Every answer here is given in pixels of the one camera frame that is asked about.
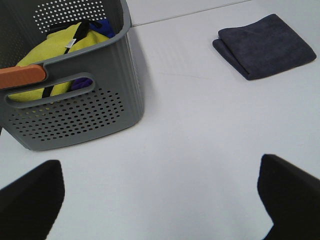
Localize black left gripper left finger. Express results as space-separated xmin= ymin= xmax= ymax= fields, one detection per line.
xmin=0 ymin=160 xmax=65 ymax=240

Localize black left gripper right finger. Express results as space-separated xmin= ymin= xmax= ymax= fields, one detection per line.
xmin=257 ymin=154 xmax=320 ymax=240

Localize dark navy towel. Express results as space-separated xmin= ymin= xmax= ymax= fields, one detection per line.
xmin=212 ymin=13 xmax=317 ymax=81

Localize grey perforated plastic basket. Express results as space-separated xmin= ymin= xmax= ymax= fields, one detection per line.
xmin=0 ymin=0 xmax=144 ymax=151

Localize yellow-green towel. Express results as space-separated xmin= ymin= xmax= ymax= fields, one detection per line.
xmin=8 ymin=21 xmax=110 ymax=103

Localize blue towel in basket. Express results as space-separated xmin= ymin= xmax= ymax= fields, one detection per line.
xmin=72 ymin=18 xmax=116 ymax=92

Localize orange basket handle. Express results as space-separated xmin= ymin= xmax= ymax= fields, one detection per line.
xmin=0 ymin=64 xmax=46 ymax=90

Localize black strap on towel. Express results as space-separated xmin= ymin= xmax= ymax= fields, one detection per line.
xmin=41 ymin=19 xmax=91 ymax=99

